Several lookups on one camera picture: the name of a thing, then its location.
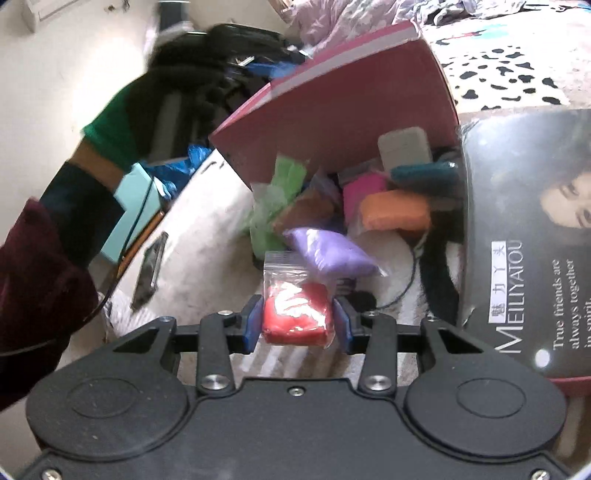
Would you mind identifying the brown clay bag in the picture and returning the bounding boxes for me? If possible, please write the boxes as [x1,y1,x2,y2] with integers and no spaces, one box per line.
[272,188,336,237]

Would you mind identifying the cartoon printed bed sheet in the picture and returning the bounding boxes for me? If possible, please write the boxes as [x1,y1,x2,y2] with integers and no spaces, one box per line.
[99,0,591,393]

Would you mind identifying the purple duvet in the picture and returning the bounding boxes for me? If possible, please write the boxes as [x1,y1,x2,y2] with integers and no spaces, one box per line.
[295,0,444,47]

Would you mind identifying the lavender crumpled clothing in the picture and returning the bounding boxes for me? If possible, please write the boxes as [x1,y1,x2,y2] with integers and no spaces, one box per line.
[416,0,591,29]

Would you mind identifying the purple clay bag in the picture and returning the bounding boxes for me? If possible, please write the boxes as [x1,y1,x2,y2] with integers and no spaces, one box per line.
[281,227,385,280]

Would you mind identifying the red clay bag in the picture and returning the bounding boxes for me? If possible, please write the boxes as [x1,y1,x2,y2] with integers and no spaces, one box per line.
[261,250,338,348]

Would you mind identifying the pink clay bag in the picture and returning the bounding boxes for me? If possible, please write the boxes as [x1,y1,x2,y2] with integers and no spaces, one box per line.
[342,172,391,227]

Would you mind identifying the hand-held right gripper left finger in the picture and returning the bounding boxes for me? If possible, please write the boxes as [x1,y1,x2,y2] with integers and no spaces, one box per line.
[104,293,266,398]

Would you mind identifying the person's left hand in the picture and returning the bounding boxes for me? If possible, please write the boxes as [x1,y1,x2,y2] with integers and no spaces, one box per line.
[83,39,228,172]

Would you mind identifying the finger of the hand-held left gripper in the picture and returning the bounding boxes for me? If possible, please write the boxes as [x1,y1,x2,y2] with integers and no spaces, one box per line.
[231,55,303,82]

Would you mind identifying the person's left forearm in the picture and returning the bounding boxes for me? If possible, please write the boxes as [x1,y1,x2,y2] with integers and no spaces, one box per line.
[0,143,130,411]

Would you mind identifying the black smartphone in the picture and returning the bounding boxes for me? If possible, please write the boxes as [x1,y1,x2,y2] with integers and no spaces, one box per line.
[130,232,170,311]

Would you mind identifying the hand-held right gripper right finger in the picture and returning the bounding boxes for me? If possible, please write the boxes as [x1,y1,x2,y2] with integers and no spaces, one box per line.
[333,295,502,395]

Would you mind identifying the green clay bag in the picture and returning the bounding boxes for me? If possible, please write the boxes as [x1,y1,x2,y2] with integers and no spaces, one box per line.
[240,154,310,259]

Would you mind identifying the teal clay bag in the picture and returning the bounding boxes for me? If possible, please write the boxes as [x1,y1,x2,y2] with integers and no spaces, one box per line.
[390,159,462,195]

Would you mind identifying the blue plastic bag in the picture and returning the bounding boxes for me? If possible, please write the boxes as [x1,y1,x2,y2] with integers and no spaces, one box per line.
[145,142,214,200]

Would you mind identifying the white box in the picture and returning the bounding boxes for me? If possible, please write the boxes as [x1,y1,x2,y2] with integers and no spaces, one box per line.
[22,0,95,32]

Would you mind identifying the teal plastic bin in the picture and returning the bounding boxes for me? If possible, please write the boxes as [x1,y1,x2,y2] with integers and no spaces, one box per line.
[100,164,163,265]

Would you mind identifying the black cord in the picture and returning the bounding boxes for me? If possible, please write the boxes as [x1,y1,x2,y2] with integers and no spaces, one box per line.
[365,231,431,311]

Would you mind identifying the orange clay bag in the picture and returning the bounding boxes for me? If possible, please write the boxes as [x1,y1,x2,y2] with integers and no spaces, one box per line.
[359,189,433,232]

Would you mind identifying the grey clay bag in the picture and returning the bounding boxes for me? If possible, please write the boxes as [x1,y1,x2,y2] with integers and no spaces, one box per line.
[377,126,435,174]

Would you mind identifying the red box with black lid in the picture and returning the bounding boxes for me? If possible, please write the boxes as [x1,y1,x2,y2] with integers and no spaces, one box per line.
[455,108,591,398]

